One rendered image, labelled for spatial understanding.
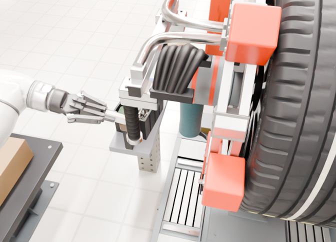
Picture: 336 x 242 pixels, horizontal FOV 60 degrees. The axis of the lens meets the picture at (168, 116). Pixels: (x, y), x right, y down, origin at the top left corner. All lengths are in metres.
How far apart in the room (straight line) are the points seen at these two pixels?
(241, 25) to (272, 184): 0.30
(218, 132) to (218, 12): 0.77
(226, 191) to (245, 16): 0.31
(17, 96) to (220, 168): 0.62
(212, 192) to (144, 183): 1.05
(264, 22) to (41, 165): 1.14
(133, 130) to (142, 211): 0.82
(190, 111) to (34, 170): 0.74
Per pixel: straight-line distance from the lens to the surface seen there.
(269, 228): 1.31
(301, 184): 0.60
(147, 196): 1.56
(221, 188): 0.57
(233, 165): 0.61
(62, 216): 1.60
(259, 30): 0.49
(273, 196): 0.64
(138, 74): 0.62
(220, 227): 1.26
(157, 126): 1.23
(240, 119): 0.56
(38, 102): 0.94
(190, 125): 1.09
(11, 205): 1.35
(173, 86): 0.59
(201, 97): 0.78
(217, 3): 1.25
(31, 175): 1.40
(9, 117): 0.92
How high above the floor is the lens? 1.38
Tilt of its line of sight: 47 degrees down
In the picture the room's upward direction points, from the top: straight up
